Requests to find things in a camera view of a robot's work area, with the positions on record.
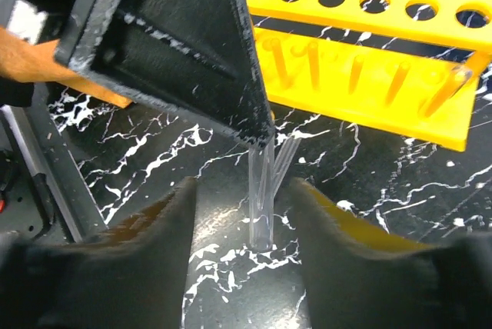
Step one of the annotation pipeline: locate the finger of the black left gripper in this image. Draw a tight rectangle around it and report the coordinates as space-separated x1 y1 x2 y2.
55 0 274 148

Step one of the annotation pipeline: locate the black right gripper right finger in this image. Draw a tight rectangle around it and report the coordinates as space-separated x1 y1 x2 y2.
288 178 491 328

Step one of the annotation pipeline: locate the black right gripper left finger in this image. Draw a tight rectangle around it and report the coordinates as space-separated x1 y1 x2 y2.
1 177 198 328

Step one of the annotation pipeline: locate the glass test tube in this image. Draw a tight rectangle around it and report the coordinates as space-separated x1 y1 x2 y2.
419 65 473 118
248 138 274 253

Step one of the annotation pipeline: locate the yellow test tube rack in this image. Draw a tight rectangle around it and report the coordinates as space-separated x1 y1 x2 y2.
247 0 491 151

